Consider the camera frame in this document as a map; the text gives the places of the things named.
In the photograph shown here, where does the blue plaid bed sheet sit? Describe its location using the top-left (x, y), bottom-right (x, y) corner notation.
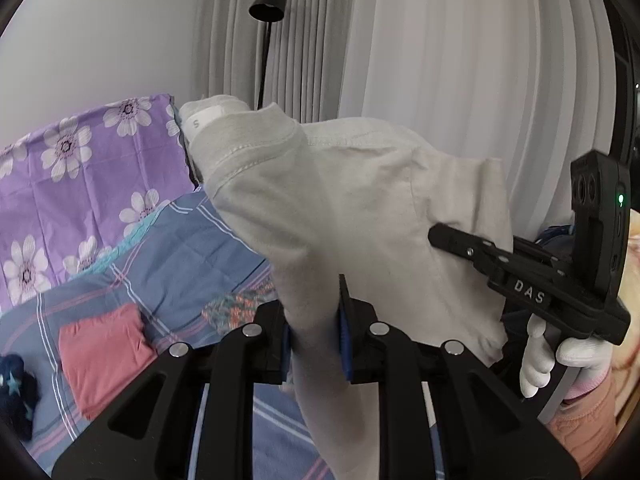
top-left (0, 186), bottom-right (452, 480)

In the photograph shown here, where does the purple flower pillow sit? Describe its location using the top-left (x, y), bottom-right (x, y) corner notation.
top-left (1, 94), bottom-right (194, 311)

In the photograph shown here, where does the yellow plush toy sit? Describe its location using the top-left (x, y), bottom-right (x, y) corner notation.
top-left (612, 210), bottom-right (640, 432)

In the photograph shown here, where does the right pink sleeve forearm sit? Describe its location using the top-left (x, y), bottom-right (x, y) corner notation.
top-left (547, 372), bottom-right (616, 477)

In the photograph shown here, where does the dark clothes pile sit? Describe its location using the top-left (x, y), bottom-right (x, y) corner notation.
top-left (535, 224), bottom-right (575, 259)

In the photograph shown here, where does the white pleated curtain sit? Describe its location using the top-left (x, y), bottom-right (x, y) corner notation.
top-left (191, 0), bottom-right (620, 236)

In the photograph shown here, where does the right white gloved hand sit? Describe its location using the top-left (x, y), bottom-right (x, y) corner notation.
top-left (520, 314), bottom-right (613, 400)

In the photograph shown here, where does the folded pink garment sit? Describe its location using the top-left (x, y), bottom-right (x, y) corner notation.
top-left (58, 304), bottom-right (156, 420)

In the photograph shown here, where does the navy star fleece garment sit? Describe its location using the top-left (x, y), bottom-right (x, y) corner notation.
top-left (0, 353), bottom-right (39, 442)

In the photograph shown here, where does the floral patterned small garment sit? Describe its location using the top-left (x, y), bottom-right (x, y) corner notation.
top-left (202, 276), bottom-right (277, 336)

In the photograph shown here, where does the black floor lamp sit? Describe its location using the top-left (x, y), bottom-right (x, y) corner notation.
top-left (248, 0), bottom-right (288, 110)

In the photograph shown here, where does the beige long sleeve shirt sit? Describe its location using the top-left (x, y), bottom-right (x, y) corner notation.
top-left (179, 96), bottom-right (513, 479)

